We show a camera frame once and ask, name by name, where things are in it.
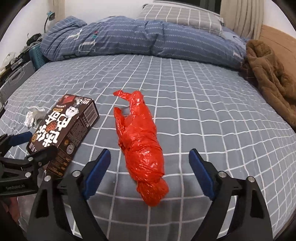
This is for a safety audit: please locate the red plastic bag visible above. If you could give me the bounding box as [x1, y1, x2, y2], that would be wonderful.
[113, 90, 169, 207]

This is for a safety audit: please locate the blue striped duvet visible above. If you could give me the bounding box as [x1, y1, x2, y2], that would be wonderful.
[40, 16, 246, 69]

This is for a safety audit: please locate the teal suitcase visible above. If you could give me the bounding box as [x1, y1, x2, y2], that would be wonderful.
[29, 43, 49, 70]

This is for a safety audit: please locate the brown fleece jacket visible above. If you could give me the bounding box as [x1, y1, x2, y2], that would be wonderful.
[240, 40, 295, 130]

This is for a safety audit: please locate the wooden headboard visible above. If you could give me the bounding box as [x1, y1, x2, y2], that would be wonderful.
[259, 25, 296, 78]

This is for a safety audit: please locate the blue desk lamp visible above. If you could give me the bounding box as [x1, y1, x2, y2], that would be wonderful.
[44, 11, 55, 33]

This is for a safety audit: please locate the grey checked pillow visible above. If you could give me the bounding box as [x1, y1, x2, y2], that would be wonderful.
[137, 4, 223, 37]

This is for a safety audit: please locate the grey checked bed sheet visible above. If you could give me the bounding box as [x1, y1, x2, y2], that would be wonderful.
[1, 55, 295, 240]

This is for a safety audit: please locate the beige curtain right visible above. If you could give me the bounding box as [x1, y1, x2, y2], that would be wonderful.
[220, 0, 264, 40]

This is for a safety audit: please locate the brown chocolate snack box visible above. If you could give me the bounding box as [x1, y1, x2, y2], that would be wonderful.
[27, 94, 99, 178]

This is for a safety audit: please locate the grey suitcase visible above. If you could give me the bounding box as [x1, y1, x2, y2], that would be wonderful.
[1, 61, 35, 104]

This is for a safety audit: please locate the white tissue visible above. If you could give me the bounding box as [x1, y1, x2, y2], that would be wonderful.
[24, 106, 47, 128]

